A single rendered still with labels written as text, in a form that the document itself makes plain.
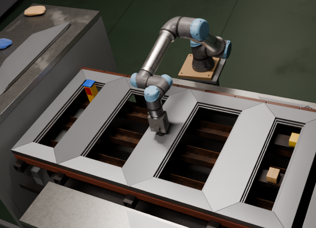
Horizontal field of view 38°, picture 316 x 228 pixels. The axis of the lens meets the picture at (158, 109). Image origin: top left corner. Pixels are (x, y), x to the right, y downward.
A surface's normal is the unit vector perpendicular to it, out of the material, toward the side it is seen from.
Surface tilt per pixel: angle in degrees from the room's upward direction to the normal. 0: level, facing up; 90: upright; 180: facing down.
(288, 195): 0
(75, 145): 0
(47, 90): 90
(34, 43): 0
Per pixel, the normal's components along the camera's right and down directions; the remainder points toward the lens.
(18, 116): 0.88, 0.19
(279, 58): -0.18, -0.72
